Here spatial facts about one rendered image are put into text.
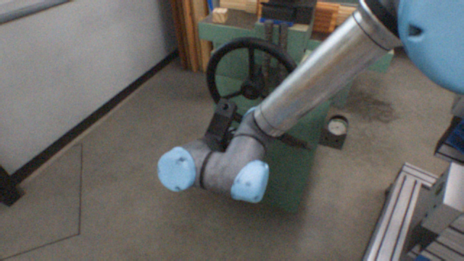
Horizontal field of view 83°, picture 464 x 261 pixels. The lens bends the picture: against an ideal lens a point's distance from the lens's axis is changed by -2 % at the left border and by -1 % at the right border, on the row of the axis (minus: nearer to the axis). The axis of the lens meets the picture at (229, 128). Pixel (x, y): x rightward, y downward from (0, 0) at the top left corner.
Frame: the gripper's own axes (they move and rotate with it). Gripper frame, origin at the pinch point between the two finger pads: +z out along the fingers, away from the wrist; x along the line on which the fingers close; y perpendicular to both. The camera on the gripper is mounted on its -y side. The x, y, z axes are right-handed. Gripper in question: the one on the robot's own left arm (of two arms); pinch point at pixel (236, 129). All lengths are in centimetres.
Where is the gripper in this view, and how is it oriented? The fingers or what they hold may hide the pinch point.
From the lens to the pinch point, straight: 78.8
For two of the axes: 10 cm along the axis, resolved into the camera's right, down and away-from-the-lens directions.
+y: -2.0, 9.5, 2.3
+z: 3.4, -1.6, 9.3
